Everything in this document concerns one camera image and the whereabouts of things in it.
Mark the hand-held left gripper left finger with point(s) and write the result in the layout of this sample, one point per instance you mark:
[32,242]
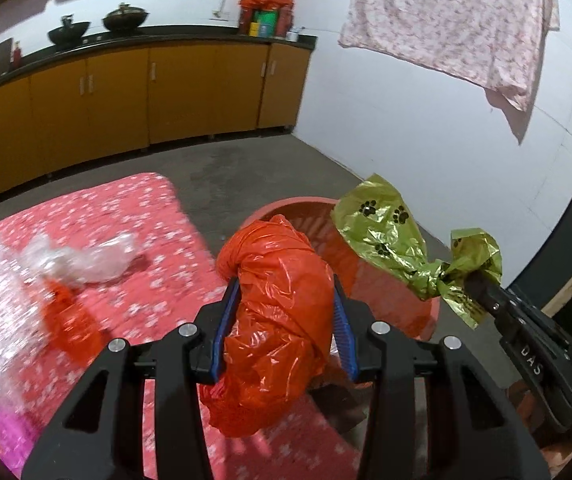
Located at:
[226,330]

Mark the red plastic basin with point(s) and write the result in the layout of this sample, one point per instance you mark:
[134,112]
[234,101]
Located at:
[381,290]

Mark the open black wok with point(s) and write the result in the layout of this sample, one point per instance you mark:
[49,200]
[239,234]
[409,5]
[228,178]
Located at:
[68,32]

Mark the green and yellow boxes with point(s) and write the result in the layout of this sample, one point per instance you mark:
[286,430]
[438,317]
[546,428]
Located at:
[263,24]

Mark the pink floral blanket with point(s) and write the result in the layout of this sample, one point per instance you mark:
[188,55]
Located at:
[156,240]

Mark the white cup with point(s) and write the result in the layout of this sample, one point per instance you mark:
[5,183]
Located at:
[292,35]

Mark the hanging pink floral cloth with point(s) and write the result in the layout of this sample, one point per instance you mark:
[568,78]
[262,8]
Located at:
[446,20]

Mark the small orange plastic bag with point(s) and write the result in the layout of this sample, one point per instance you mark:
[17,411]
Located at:
[71,325]

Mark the green paw print plastic bag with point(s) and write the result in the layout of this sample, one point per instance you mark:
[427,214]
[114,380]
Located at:
[381,225]

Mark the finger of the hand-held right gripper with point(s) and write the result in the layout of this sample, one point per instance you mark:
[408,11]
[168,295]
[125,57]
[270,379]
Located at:
[488,297]

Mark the wooden board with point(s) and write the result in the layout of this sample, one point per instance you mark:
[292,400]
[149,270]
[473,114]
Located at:
[568,292]

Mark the pink plastic bag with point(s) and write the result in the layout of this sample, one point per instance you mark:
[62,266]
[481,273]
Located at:
[13,432]

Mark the yellow lower kitchen cabinets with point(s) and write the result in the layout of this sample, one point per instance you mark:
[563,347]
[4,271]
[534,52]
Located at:
[116,95]

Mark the black wok with lid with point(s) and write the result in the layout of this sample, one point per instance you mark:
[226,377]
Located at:
[126,19]

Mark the red bottle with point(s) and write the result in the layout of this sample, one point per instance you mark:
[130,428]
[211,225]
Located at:
[17,55]

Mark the large orange plastic bag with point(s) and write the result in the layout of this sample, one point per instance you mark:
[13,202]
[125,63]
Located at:
[276,310]

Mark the red bag on counter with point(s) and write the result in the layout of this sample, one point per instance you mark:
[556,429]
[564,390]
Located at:
[266,1]

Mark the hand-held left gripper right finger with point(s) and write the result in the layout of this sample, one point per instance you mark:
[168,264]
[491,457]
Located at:
[343,340]

